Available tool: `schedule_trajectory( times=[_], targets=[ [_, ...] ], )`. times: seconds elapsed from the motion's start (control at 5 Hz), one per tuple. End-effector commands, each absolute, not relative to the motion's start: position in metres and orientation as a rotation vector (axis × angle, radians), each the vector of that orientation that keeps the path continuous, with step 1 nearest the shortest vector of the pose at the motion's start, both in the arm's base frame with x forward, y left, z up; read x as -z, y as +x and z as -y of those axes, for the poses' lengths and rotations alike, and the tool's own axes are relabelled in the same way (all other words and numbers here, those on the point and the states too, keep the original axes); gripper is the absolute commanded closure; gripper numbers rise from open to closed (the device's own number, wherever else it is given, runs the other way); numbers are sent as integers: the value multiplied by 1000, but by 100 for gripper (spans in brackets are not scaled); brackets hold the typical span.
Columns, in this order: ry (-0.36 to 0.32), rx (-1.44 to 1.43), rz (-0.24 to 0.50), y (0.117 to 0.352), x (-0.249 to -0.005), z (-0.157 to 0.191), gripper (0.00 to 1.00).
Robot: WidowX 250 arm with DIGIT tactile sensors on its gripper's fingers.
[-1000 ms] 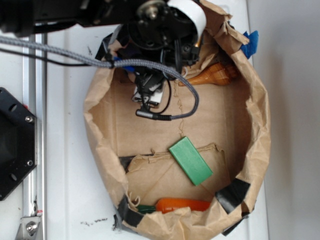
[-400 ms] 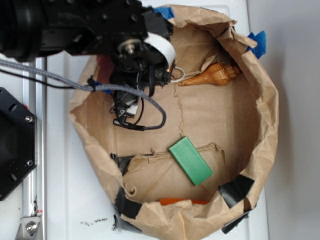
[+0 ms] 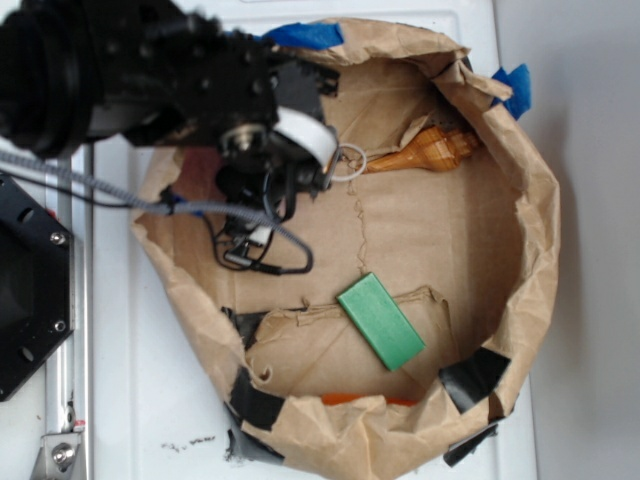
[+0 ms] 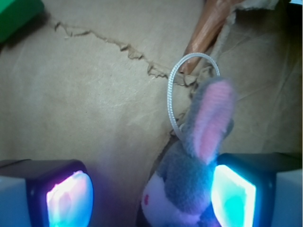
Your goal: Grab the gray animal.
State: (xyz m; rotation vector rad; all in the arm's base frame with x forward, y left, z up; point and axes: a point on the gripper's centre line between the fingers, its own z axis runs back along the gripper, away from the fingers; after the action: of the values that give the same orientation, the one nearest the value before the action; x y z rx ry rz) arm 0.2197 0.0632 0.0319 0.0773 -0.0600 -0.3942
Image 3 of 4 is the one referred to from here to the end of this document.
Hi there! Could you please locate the gray braided cable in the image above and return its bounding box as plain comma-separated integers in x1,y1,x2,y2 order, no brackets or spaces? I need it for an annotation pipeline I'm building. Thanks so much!
0,149,315,274

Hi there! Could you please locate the orange toy carrot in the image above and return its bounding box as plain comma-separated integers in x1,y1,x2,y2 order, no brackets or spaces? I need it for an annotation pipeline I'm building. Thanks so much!
319,393,419,407

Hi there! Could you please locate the green rectangular block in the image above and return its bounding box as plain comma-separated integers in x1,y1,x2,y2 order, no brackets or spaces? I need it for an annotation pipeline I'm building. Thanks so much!
336,273,425,371

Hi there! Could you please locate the black tape patch left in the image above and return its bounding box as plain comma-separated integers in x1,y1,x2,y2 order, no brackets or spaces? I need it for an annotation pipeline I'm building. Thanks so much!
227,368,285,431

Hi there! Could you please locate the aluminium rail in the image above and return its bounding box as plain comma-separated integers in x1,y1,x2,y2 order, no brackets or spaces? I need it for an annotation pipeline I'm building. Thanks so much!
29,139,96,480

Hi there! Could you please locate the black wrist camera with wires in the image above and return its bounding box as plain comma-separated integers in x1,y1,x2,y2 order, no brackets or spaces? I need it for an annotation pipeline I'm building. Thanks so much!
204,166,314,276

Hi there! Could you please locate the blue tape strip top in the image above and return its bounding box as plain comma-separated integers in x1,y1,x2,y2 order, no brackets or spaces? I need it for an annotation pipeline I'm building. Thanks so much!
241,22,345,51

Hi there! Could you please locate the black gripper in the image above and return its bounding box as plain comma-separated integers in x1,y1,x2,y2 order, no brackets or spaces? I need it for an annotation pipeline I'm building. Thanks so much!
124,9,341,211

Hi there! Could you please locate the black tape patch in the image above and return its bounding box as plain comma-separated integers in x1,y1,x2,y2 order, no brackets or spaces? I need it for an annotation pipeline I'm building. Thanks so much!
227,368,285,431
438,347,511,414

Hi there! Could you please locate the black tape patch right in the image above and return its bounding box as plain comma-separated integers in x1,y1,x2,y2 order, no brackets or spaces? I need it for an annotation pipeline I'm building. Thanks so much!
438,347,511,414

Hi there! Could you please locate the blue tape strip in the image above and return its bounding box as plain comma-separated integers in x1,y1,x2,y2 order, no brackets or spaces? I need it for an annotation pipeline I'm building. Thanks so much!
241,22,345,51
492,63,532,120

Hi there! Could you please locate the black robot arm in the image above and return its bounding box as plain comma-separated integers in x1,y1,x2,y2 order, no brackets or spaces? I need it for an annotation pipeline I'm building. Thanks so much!
1,1,339,202

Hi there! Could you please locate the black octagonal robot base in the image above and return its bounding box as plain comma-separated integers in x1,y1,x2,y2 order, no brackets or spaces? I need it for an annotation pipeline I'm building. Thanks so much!
1,174,72,402

